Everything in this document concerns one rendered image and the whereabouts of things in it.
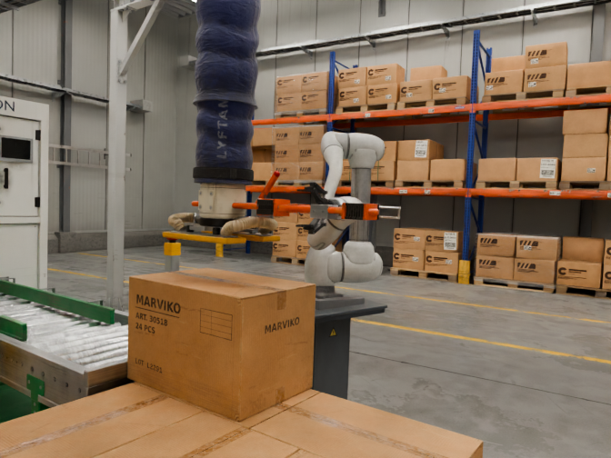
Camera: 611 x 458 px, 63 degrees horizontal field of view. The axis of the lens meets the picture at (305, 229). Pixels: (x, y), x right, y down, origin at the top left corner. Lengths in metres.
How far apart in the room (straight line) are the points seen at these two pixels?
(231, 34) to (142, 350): 1.20
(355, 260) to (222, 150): 1.01
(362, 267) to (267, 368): 0.96
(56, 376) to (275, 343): 0.91
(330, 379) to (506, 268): 6.39
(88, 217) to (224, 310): 11.09
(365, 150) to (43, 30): 10.54
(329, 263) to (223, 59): 1.14
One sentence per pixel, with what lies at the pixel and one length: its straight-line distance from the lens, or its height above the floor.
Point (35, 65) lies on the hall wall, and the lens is 12.24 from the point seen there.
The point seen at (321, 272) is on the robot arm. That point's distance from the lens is 2.49.
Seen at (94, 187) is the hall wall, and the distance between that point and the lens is 12.72.
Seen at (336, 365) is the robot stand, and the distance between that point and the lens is 2.60.
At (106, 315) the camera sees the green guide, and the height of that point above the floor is 0.60.
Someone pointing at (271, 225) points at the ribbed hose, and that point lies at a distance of 1.82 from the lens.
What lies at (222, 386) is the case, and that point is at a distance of 1.72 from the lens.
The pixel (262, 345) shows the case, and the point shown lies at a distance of 1.70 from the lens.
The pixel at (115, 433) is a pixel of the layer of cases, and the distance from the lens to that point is 1.70.
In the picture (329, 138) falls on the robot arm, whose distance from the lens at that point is 2.53.
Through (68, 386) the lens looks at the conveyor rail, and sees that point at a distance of 2.17.
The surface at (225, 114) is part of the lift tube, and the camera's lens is 1.84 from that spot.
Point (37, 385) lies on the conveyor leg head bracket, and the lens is 2.38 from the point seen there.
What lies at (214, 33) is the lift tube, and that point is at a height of 1.83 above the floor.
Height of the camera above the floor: 1.24
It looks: 3 degrees down
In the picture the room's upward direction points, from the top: 2 degrees clockwise
